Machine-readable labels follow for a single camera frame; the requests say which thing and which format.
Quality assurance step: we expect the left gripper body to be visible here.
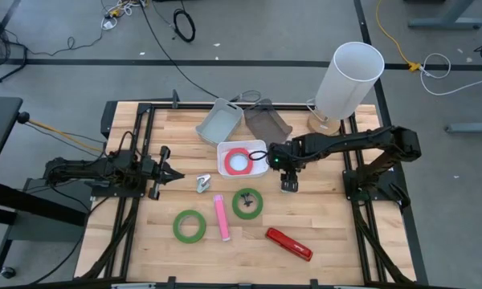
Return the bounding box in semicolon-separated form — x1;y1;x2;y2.
142;146;172;201

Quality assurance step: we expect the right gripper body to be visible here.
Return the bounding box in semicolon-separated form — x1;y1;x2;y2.
280;148;304;194

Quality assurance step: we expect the green masking tape roll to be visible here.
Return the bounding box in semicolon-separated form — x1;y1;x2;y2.
231;187;264;221
172;209;207;244

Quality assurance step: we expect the red tape roll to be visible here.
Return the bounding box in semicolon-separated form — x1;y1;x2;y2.
223;147;255;177

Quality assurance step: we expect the pink marker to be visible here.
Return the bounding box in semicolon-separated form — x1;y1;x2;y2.
213;194;231;242

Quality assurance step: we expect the red stapler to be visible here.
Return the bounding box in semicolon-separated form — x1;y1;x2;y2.
264;226;314;263

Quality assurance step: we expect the white plastic bin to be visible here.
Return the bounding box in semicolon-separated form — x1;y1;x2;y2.
215;139;270;180

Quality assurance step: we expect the dark translucent plastic bin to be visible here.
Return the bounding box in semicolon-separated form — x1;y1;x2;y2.
243;99;293;149

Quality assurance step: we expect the grey plastic bin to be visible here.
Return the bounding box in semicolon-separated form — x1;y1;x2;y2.
195;97;245;146

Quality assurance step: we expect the white shade table lamp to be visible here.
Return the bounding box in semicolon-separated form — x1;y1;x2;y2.
307;41;386;138

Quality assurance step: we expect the black knob orange rod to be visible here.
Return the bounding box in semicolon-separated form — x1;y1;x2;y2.
16;111;105;154

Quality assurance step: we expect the white power strip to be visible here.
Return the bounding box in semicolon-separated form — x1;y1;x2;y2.
100;0;146;31

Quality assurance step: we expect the black desk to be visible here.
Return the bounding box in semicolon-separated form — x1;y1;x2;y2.
0;96;92;279

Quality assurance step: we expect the grey desk foot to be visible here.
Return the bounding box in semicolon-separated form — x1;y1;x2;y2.
444;120;482;135

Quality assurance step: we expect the grey desk leg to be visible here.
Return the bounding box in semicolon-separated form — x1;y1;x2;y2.
407;0;482;31

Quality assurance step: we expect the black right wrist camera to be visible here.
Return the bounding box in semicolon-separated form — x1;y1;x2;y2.
267;146;285;169

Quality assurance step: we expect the black aluminium table frame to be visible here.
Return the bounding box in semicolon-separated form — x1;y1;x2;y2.
80;102;419;289

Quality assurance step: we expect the white lamp cable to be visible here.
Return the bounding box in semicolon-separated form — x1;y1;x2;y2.
304;97;327;122

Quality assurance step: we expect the long black floor cable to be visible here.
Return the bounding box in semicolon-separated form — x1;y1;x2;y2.
138;0;220;100

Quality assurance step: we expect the coiled black cable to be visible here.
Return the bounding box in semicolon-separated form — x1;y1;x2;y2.
173;8;197;43

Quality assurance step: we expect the yellow floor cable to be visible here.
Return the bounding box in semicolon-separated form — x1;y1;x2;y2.
375;0;422;73

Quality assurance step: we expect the white floor cable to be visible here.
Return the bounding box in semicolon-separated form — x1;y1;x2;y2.
419;52;482;97

